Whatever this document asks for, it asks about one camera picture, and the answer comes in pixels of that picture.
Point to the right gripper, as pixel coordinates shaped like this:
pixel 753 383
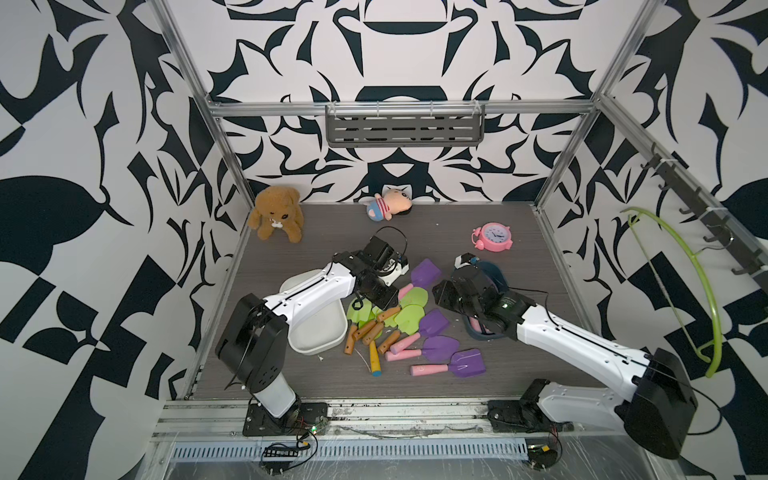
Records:
pixel 443 290

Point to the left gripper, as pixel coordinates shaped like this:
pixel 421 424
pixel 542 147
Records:
pixel 387 302

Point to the purple square scoop pink handle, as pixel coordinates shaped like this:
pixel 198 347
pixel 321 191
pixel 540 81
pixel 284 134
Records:
pixel 425 274

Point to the purple shovel pink handle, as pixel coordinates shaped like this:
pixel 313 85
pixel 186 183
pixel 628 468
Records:
pixel 432 324
pixel 462 364

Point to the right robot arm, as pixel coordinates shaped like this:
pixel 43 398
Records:
pixel 646 395

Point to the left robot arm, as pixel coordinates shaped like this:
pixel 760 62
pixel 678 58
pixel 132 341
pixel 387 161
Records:
pixel 255 339

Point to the teal storage box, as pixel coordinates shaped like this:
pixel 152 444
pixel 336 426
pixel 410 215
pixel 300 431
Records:
pixel 492 276

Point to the white storage tray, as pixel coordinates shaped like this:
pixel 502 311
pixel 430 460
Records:
pixel 321 332

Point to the black connector box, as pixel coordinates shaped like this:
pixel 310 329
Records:
pixel 542 457

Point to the pink alarm clock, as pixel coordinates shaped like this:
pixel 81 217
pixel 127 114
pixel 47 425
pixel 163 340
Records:
pixel 492 237

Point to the small plush doll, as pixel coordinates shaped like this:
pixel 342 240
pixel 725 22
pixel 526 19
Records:
pixel 385 206

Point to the brown teddy bear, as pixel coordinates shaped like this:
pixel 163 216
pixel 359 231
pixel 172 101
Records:
pixel 277 208

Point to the green hoop hanger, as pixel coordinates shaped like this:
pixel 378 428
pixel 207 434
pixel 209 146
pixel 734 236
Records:
pixel 672 278

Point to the green shovel wooden handle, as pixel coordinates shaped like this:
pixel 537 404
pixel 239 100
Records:
pixel 359 314
pixel 404 323
pixel 417 296

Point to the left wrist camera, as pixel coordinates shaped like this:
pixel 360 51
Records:
pixel 392 265

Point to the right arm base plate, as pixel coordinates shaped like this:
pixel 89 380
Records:
pixel 518 416

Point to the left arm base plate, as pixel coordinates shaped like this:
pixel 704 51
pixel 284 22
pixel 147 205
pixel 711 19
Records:
pixel 300 417

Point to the black hook rail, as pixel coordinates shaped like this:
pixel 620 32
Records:
pixel 726 232

